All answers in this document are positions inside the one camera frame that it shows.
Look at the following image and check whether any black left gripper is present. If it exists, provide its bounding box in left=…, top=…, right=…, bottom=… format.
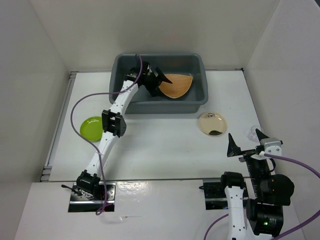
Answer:
left=142, top=67, right=171, bottom=97

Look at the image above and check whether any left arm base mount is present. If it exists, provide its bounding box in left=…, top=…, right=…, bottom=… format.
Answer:
left=61, top=182, right=117, bottom=213

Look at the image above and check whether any woven bamboo tray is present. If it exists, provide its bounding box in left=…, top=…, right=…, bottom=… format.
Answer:
left=159, top=74, right=193, bottom=99

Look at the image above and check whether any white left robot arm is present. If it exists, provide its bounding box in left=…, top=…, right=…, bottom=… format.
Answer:
left=76, top=60, right=172, bottom=200

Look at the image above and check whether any green round plate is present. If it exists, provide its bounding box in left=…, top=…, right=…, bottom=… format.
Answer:
left=80, top=116, right=103, bottom=142

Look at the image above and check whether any clear plastic cup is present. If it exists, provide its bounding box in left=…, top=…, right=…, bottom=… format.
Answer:
left=245, top=125, right=264, bottom=142

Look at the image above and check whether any grey plastic bin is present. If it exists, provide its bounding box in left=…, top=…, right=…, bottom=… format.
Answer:
left=109, top=53, right=209, bottom=114

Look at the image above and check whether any cream gold round plate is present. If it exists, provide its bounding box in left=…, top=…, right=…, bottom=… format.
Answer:
left=198, top=112, right=227, bottom=136

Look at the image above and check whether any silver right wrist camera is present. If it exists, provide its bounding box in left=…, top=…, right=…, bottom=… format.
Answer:
left=251, top=137, right=283, bottom=161

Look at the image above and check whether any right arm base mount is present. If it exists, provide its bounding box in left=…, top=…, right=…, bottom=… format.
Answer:
left=198, top=178, right=251, bottom=211

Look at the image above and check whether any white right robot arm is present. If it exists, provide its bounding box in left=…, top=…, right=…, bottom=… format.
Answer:
left=219, top=129, right=295, bottom=240

